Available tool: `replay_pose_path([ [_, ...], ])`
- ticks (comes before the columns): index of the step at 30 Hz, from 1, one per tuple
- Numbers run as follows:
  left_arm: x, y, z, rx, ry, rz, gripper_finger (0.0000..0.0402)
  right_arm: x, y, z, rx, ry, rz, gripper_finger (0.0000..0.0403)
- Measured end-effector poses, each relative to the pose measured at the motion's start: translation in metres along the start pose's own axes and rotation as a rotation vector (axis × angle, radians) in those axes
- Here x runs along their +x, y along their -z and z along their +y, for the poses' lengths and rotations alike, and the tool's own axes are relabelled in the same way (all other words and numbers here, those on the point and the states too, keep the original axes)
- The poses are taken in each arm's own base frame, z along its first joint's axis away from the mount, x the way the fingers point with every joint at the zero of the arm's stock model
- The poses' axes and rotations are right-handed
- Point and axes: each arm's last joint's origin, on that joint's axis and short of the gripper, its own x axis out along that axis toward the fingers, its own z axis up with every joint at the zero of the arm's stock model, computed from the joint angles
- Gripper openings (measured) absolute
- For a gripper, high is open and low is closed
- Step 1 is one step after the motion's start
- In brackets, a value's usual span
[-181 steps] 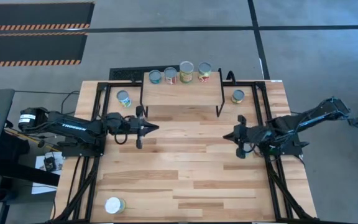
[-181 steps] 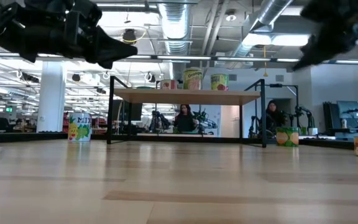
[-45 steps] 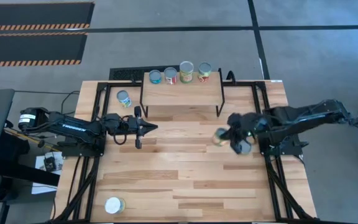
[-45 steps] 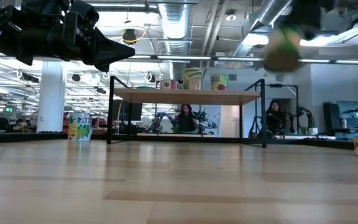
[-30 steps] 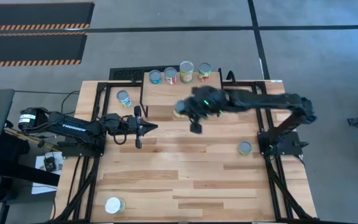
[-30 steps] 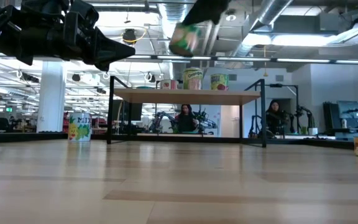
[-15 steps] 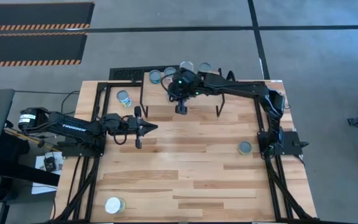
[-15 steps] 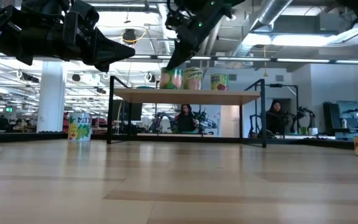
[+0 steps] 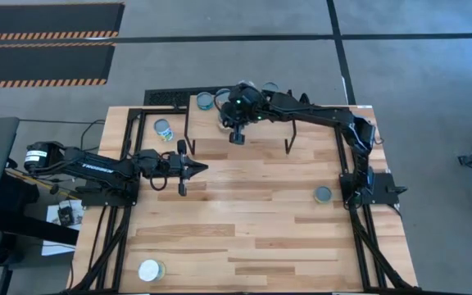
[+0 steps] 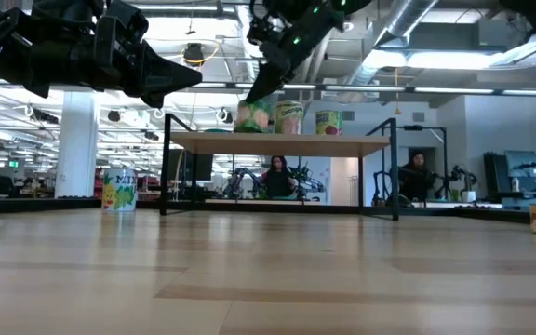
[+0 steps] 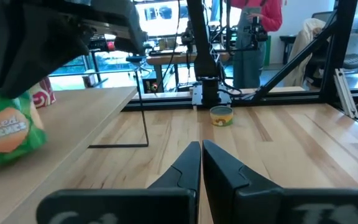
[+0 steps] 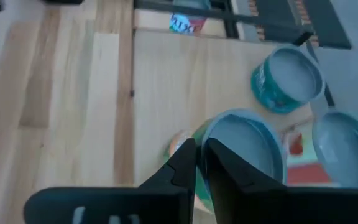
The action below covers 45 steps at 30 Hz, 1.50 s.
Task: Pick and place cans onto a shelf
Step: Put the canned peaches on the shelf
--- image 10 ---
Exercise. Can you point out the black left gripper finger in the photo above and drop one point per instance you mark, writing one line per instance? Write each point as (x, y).
(165, 90)
(165, 65)

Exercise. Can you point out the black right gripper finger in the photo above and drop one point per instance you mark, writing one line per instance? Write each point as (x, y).
(278, 79)
(262, 81)

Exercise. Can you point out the green peach can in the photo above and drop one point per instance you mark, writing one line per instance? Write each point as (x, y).
(254, 118)

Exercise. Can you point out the yellow-green sauce can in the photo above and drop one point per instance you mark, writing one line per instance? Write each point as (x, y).
(328, 123)

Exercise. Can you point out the white mixed fruit can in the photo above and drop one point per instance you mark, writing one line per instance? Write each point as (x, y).
(119, 195)

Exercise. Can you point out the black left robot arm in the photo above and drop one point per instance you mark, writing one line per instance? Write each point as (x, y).
(17, 51)

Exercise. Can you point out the wooden shelf black metal legs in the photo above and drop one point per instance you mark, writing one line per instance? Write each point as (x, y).
(277, 145)

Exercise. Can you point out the black ceiling device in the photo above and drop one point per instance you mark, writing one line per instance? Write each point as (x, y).
(193, 53)

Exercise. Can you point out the white pillar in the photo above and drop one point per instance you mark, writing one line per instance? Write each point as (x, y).
(77, 153)

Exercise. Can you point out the person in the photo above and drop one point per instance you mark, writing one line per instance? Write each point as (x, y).
(278, 181)
(417, 179)

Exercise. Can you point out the yellow hanging pendant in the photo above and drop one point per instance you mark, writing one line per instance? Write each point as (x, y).
(397, 111)

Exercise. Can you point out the green exit sign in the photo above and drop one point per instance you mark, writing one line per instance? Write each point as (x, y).
(13, 164)

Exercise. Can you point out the computer monitor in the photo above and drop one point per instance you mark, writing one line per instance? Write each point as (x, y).
(524, 163)

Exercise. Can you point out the white bottle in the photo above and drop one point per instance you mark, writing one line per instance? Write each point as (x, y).
(514, 184)

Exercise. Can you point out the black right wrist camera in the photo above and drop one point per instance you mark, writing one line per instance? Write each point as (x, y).
(263, 30)

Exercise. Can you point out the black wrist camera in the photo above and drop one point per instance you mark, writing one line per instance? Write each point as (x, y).
(263, 30)
(121, 23)

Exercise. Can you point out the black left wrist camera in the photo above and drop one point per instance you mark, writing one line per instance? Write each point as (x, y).
(121, 23)

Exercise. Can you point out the silver smooth ceiling duct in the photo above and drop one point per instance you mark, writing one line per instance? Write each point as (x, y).
(405, 18)

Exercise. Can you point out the black metal background frame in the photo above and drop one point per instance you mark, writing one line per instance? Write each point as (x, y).
(428, 128)

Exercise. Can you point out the black metal table frame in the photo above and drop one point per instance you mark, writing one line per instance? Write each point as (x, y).
(482, 215)

